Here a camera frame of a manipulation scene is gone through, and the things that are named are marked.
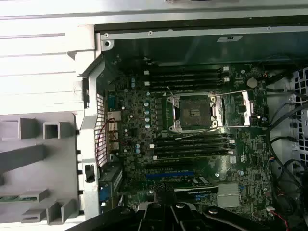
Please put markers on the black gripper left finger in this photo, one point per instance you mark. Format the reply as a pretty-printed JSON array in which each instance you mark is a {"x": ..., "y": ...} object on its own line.
[{"x": 158, "y": 216}]

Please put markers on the black graphics card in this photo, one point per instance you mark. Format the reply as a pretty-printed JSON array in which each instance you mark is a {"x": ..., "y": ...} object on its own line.
[{"x": 197, "y": 189}]

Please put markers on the black and silver PC case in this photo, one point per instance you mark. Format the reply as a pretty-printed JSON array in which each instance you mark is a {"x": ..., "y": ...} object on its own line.
[{"x": 90, "y": 125}]

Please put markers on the black round speaker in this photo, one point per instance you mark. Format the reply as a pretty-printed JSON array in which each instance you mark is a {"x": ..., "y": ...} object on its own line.
[{"x": 288, "y": 207}]

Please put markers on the green motherboard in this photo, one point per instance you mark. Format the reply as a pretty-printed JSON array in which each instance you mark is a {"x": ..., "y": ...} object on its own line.
[{"x": 252, "y": 154}]

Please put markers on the blue expansion slot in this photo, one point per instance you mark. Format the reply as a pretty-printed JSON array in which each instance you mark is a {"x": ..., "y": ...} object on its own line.
[{"x": 168, "y": 175}]

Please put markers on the green RAM stick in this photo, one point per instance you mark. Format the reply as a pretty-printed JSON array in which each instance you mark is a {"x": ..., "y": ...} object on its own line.
[{"x": 9, "y": 199}]

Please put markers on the metal socket cover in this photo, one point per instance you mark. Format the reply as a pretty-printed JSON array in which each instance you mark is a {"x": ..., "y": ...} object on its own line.
[{"x": 247, "y": 108}]

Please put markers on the silver finned heatsink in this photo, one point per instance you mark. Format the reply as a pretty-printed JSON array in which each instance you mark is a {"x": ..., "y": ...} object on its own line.
[{"x": 228, "y": 195}]

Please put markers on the black RAM slot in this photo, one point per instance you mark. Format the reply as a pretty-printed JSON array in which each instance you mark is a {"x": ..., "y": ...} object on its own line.
[
  {"x": 185, "y": 71},
  {"x": 192, "y": 151},
  {"x": 185, "y": 88},
  {"x": 185, "y": 77},
  {"x": 192, "y": 157},
  {"x": 192, "y": 145},
  {"x": 185, "y": 83},
  {"x": 192, "y": 140}
]

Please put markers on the thin metal locking lever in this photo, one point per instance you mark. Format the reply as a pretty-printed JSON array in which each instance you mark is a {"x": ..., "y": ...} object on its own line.
[
  {"x": 169, "y": 90},
  {"x": 192, "y": 135}
]

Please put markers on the perforated silver drive cage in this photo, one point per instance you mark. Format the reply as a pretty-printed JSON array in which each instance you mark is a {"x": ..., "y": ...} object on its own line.
[{"x": 294, "y": 101}]

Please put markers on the black expansion slot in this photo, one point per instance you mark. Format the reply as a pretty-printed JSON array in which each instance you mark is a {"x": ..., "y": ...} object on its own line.
[{"x": 168, "y": 166}]

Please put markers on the white case wall sticker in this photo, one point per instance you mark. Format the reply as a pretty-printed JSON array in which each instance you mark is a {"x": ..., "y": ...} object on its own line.
[{"x": 228, "y": 39}]

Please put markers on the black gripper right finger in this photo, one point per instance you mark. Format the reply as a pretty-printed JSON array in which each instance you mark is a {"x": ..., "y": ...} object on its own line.
[{"x": 187, "y": 219}]

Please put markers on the grey parts rack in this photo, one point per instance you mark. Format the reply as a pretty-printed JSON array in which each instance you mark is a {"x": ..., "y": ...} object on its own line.
[{"x": 60, "y": 156}]

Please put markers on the CPU socket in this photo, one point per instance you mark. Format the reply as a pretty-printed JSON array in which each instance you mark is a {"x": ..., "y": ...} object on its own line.
[{"x": 192, "y": 113}]

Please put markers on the round coin battery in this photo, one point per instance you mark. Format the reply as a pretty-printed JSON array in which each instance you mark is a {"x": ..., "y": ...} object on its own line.
[{"x": 252, "y": 82}]

